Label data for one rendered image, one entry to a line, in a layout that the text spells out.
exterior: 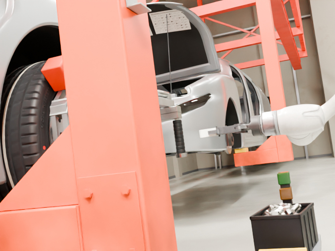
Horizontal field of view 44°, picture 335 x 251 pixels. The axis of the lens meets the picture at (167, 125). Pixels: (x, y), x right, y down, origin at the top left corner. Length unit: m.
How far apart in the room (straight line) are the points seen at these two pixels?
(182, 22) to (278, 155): 1.89
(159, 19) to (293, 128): 3.50
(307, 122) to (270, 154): 3.55
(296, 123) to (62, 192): 0.85
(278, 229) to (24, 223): 0.65
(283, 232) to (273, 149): 3.86
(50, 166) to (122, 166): 0.19
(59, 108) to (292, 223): 0.76
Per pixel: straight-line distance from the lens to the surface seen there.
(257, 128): 1.51
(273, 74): 5.06
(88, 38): 0.94
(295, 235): 1.18
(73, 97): 0.94
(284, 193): 1.42
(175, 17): 4.77
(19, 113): 1.37
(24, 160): 1.34
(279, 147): 5.00
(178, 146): 1.60
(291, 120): 1.48
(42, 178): 1.00
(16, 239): 1.05
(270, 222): 1.19
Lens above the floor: 0.76
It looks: 4 degrees up
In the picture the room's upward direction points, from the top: 7 degrees counter-clockwise
